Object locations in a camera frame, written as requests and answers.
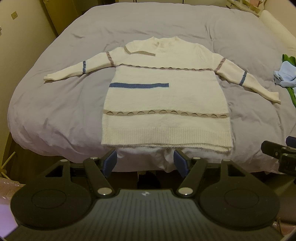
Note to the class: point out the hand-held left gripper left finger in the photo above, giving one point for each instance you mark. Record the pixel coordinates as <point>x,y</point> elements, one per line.
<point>109,163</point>

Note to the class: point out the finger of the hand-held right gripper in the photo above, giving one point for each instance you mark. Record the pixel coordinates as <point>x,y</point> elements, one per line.
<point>291,141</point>
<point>271,148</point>

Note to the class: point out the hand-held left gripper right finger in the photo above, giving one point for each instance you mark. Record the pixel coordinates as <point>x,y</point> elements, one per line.
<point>180,165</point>

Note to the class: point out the white striped knit sweater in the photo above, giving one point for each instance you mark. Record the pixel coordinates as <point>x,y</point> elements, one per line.
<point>166,99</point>

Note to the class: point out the white cloth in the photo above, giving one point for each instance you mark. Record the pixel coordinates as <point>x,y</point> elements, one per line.
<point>148,158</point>

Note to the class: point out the green cloth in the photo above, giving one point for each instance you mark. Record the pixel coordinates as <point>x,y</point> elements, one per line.
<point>291,93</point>

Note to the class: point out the light blue cloth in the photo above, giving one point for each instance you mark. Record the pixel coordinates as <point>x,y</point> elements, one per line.
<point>285,74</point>

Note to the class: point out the bed with lavender duvet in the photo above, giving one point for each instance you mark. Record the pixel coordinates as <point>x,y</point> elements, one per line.
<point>57,111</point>

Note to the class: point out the pink patterned mat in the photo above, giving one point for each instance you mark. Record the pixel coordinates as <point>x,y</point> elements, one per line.
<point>10,192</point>

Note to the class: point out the white pillow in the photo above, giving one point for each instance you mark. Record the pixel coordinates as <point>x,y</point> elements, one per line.
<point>277,27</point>

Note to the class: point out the cluttered shelf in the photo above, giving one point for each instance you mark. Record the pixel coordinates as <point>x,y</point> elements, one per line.
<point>245,6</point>

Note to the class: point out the wall socket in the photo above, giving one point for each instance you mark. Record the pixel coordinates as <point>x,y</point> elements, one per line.
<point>14,15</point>

